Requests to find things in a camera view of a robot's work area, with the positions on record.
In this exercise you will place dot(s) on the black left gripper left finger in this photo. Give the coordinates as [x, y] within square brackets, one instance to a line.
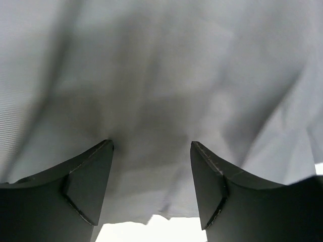
[62, 203]

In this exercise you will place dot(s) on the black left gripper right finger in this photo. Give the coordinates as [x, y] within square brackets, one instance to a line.
[235, 205]

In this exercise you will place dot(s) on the grey pleated skirt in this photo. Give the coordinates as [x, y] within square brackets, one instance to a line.
[244, 78]

